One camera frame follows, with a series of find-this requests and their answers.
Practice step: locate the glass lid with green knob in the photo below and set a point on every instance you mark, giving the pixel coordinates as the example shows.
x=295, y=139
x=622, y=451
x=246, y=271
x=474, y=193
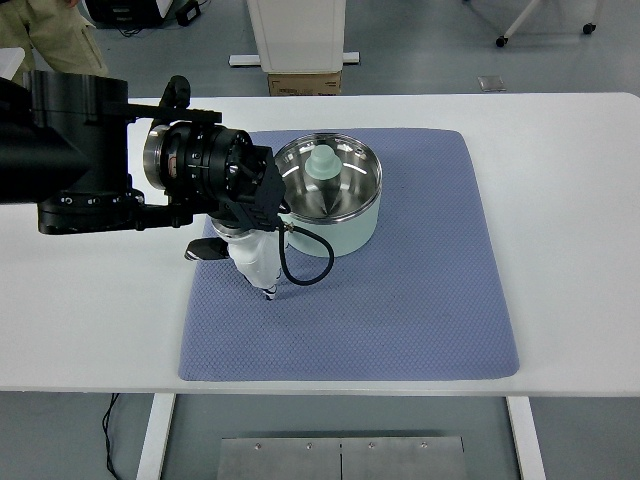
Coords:
x=322, y=162

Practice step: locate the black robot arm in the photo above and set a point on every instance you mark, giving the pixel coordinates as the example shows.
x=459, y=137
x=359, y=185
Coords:
x=75, y=150

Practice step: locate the blue-grey textured mat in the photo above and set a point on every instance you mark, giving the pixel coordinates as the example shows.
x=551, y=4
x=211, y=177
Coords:
x=400, y=310

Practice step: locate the grey floor socket plate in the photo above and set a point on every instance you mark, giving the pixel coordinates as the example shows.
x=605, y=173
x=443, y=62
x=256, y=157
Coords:
x=491, y=83

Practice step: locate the white cabinet pedestal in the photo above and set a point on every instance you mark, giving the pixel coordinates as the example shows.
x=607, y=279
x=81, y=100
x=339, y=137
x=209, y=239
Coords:
x=300, y=35

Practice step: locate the white table leg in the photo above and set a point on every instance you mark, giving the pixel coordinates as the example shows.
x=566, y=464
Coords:
x=155, y=435
x=525, y=435

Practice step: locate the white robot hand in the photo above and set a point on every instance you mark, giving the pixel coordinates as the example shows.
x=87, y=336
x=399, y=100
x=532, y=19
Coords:
x=255, y=260

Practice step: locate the white wheeled chair base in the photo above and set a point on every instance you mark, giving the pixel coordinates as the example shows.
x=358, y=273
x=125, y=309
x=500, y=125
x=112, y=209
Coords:
x=520, y=17

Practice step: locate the brown cardboard box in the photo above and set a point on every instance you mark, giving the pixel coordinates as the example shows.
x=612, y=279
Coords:
x=305, y=84

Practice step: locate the grey metal plate with screws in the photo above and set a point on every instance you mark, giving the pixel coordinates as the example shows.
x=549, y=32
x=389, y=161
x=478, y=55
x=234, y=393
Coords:
x=300, y=460

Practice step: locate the white side table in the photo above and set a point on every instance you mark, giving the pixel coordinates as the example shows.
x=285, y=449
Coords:
x=10, y=60

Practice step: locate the black equipment on floor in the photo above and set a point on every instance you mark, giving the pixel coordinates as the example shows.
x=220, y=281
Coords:
x=130, y=10

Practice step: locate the person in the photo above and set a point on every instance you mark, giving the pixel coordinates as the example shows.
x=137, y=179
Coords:
x=55, y=35

